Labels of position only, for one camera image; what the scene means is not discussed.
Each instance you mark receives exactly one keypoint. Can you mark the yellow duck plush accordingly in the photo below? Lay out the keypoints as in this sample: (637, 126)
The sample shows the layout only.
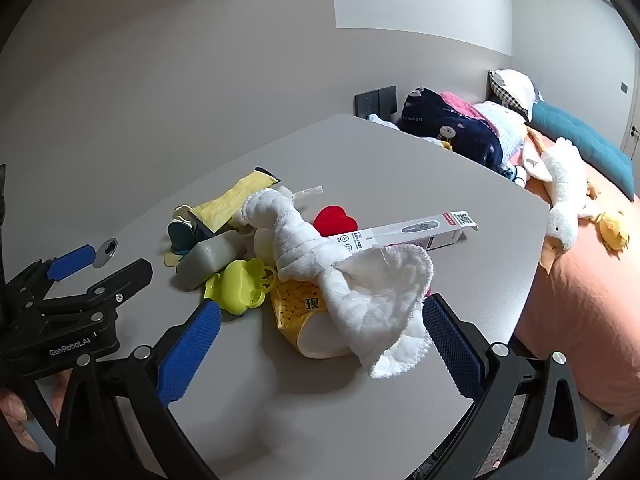
(612, 227)

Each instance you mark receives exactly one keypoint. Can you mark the yellow snack packet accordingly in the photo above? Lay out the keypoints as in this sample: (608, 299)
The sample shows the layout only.
(225, 205)

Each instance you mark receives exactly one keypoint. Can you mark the dark wall socket panel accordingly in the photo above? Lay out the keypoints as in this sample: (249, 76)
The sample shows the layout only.
(372, 102)

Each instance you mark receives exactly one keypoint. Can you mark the plaid pillow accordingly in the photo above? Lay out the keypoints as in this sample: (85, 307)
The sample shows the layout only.
(515, 87)

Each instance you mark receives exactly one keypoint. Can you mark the yellow-green plastic toy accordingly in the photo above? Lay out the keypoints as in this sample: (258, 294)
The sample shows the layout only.
(240, 285)

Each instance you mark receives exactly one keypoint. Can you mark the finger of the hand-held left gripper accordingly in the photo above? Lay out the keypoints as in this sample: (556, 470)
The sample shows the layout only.
(70, 262)
(120, 280)

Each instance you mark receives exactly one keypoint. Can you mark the white plastic tube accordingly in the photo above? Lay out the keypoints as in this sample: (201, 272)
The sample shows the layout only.
(310, 192)

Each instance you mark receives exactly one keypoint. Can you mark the white towel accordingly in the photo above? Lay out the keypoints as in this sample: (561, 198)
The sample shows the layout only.
(310, 245)

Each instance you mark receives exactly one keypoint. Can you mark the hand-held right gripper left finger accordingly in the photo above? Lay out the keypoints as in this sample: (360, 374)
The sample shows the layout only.
(190, 350)

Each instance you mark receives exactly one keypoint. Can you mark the pink cloth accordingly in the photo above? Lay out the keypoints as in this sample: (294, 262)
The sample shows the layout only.
(462, 105)

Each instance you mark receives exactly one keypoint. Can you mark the yellow paper cup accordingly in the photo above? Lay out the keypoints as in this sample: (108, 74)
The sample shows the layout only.
(295, 310)

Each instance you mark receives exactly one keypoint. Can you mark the metal table grommet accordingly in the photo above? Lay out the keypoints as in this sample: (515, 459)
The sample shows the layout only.
(106, 251)

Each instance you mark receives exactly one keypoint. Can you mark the white thermometer box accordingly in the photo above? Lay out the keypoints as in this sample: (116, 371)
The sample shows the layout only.
(425, 227)

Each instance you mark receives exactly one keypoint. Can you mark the navy printed blanket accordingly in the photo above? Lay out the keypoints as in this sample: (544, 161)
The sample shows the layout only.
(450, 120)

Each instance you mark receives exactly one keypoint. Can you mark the white crumpled cloth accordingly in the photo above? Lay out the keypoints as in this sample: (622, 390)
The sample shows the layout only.
(382, 121)

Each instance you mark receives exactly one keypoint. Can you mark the white blue checked cloth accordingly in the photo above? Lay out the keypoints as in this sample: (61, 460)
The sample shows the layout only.
(505, 130)

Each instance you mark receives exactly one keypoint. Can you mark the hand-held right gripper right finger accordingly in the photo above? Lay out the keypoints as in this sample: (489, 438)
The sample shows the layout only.
(452, 345)

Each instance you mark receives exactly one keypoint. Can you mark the orange bed sheet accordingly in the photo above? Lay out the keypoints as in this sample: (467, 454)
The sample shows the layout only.
(590, 320)

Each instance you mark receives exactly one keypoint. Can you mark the small yellow toy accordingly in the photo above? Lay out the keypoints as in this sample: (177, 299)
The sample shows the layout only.
(446, 145)

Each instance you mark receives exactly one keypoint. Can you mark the grey plastic case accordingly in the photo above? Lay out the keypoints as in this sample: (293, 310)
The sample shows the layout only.
(205, 260)

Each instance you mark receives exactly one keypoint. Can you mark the red heart plush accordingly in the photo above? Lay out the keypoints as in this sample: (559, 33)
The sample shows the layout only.
(335, 219)

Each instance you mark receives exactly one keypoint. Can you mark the person's left hand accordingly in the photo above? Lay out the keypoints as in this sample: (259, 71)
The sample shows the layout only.
(15, 420)

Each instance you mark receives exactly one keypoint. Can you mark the white goose plush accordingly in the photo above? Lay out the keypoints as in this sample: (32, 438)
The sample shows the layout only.
(565, 170)

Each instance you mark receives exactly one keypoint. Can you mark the teal cushion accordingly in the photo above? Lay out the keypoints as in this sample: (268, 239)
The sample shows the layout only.
(575, 135)

